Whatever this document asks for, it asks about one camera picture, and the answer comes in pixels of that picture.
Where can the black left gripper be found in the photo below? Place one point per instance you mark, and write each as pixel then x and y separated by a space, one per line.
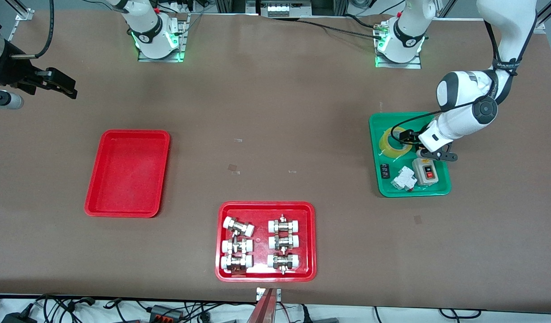
pixel 410 136

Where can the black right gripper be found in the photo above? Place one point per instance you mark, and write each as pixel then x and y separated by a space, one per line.
pixel 11 72

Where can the yellow clear tape roll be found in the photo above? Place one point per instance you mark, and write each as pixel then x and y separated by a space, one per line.
pixel 385 147

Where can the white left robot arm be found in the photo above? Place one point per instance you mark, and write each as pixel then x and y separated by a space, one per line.
pixel 464 121

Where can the green plastic tray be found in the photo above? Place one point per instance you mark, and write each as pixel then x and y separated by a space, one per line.
pixel 378 184

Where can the empty red plastic tray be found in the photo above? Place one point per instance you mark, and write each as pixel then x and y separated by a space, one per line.
pixel 127 175

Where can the red tray with fittings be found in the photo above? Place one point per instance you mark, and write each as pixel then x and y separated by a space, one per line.
pixel 262 211

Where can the brown tape patch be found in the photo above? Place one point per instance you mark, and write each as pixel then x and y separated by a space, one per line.
pixel 233 168

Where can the white circuit breaker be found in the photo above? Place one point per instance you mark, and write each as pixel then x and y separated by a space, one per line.
pixel 403 178

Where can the white metal pipe fitting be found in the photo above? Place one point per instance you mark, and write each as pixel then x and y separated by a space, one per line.
pixel 283 225
pixel 238 226
pixel 283 242
pixel 283 261
pixel 236 262
pixel 237 246

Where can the white terminal block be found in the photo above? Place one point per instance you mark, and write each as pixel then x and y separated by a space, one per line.
pixel 285 10

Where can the black power adapter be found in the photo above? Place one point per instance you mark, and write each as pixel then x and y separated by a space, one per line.
pixel 17 317

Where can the red metal bar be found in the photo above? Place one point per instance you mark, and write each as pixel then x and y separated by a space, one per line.
pixel 263 312

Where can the black orange power strip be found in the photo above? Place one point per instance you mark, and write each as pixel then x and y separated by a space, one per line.
pixel 165 313

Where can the grey on-off switch box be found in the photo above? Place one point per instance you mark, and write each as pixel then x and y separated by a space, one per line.
pixel 424 175

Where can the small black rocker switch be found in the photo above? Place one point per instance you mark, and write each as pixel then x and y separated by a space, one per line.
pixel 384 171

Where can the aluminium profile post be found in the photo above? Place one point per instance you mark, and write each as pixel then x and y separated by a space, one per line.
pixel 544 20
pixel 22 11

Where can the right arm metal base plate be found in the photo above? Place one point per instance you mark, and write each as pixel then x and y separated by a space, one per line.
pixel 184 45

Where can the aluminium frame rack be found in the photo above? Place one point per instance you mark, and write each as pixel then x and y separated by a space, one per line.
pixel 329 6

